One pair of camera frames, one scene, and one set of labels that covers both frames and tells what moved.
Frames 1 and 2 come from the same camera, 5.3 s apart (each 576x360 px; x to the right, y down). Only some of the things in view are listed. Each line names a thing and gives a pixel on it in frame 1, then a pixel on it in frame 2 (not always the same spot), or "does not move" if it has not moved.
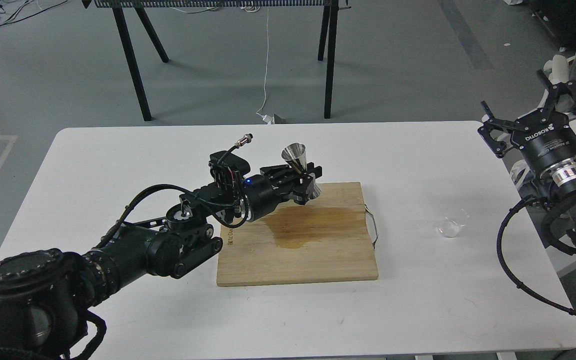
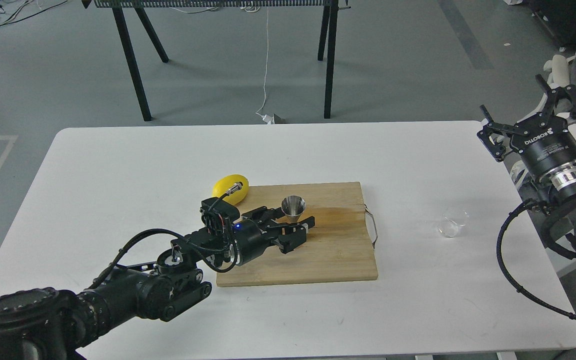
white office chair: x=557 y=66 does not move
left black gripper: x=263 y=192 → x=250 y=240
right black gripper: x=546 y=137 does not move
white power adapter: x=269 y=120 does not move
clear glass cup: x=454 y=218 does not move
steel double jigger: x=296 y=153 → x=292 y=206
